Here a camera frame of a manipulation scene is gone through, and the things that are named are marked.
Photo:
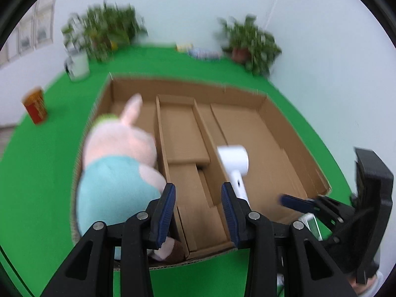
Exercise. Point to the patterned flat packet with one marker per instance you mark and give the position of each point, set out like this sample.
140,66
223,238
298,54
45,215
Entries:
204,53

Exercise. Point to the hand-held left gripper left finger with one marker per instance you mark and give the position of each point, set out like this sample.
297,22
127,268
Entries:
165,210

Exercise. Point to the yellow small packet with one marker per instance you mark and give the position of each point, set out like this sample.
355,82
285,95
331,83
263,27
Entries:
184,48

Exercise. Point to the green table cloth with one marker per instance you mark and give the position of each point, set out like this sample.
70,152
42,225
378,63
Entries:
46,161

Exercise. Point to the white enamel mug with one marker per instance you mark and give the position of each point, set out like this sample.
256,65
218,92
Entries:
79,65

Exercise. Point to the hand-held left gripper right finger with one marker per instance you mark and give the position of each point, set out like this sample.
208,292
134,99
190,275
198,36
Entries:
229,213

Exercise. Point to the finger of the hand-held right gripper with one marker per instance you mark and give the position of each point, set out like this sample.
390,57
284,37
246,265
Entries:
297,202

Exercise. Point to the large cardboard box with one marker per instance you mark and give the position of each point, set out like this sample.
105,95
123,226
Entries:
263,148

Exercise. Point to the green plant in brown pot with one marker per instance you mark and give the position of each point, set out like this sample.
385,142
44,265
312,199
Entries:
250,37

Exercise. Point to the pink plush pig toy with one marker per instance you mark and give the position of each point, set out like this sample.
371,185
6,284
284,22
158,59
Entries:
117,161

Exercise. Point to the bushy green potted plant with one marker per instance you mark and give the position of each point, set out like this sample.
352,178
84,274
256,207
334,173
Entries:
105,27

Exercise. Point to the red snack canister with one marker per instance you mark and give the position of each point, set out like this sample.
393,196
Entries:
35,106

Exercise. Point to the wall of framed certificates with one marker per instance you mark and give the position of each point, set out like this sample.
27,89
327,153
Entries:
43,21

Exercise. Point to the white hair dryer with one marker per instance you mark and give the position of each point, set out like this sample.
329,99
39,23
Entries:
233,157

